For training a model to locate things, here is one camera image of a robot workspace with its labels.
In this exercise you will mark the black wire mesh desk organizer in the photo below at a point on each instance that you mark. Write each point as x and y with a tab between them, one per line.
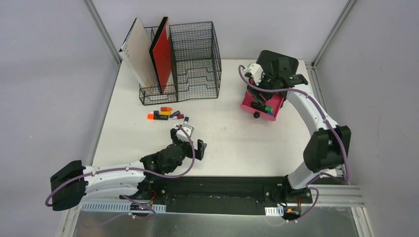
196	66

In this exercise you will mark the black pink drawer unit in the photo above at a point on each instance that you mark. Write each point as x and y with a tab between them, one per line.
270	71

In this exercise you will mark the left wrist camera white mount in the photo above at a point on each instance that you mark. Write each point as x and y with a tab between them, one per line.
185	132

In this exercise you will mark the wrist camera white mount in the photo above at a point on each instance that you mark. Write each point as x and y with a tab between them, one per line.
255	72
185	132

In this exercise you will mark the orange cap black marker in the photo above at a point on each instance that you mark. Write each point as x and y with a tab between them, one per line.
157	117

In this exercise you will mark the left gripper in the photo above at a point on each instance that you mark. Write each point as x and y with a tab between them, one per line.
188	146

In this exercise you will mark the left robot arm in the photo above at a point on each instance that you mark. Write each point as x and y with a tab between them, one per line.
75	182

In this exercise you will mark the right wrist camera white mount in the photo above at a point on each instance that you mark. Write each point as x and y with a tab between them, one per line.
255	72

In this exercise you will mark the white A4 folder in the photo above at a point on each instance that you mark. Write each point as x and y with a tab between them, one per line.
135	53

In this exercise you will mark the green cap black marker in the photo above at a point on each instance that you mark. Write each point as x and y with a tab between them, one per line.
262	108

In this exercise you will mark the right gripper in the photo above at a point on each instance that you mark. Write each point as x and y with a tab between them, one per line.
266	96

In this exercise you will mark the red A4 folder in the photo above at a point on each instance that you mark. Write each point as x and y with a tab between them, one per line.
160	52

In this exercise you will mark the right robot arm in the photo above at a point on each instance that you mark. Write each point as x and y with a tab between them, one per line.
329	142

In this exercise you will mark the yellow highlighter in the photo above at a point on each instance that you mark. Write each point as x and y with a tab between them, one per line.
165	113

